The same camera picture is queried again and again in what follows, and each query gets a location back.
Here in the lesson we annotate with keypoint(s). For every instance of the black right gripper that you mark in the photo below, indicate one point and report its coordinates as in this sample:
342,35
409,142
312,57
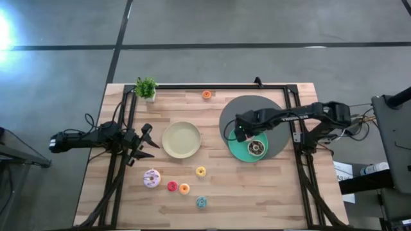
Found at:
250,120

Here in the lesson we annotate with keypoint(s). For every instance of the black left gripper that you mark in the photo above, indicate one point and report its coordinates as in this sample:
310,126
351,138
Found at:
131,144

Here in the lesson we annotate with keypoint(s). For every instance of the large purple iced donut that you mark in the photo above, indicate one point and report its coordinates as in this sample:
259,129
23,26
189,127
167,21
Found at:
151,178

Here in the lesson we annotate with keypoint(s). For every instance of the small red donut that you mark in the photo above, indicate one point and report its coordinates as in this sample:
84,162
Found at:
172,186

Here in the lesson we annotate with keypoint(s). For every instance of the small red-orange donut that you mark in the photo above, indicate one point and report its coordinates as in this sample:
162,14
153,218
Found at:
206,94

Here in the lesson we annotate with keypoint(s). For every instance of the small orange donut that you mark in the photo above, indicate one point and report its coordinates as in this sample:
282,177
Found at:
184,188

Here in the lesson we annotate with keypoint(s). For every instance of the small yellow donut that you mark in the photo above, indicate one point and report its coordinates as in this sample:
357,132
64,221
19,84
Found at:
200,171

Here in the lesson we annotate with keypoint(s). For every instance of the small blue donut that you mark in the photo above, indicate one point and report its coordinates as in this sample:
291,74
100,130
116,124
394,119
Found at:
201,202

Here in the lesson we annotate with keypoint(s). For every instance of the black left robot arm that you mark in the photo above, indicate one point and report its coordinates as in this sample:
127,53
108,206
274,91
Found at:
80,139

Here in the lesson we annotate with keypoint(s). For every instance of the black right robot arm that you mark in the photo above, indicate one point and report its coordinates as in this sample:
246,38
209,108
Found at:
298,114

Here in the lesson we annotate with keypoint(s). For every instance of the large chocolate sprinkled donut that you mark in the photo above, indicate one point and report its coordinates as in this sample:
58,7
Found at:
256,148

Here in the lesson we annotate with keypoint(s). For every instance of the green round plate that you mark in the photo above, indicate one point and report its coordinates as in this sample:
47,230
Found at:
239,150

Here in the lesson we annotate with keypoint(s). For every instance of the grey round mat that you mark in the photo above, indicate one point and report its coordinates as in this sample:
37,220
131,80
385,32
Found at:
276,141

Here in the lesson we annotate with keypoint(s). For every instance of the beige round plate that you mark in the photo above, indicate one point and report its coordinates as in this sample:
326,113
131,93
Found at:
181,140

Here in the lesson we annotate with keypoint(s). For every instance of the small green potted plant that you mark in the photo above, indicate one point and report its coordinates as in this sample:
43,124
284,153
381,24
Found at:
146,88

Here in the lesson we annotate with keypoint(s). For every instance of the white paper sheet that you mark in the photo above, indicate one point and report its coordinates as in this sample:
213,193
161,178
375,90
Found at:
343,171

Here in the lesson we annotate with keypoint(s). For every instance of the black side stand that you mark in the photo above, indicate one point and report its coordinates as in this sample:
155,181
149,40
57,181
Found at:
22,154

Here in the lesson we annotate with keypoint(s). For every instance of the black shelf beam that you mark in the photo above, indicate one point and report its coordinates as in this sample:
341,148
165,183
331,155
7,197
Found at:
366,183

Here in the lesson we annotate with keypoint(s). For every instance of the white bottle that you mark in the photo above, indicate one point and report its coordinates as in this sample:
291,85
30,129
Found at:
374,168

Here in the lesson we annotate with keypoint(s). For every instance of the grey cart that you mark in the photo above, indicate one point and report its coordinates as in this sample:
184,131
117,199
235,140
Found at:
393,141

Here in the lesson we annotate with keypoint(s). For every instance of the black pole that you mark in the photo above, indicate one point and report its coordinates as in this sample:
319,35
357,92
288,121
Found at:
399,97

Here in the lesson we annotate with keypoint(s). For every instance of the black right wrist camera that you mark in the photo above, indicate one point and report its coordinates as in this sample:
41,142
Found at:
241,135

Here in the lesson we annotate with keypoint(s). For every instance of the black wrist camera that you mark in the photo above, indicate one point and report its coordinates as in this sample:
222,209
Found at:
146,128
241,135

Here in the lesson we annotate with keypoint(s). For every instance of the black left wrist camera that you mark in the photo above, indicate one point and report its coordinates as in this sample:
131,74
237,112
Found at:
146,128

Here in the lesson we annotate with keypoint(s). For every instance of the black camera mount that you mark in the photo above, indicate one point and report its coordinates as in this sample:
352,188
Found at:
258,82

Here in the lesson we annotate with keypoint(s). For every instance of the black aluminium table frame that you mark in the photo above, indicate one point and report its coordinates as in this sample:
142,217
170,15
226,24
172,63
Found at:
208,86

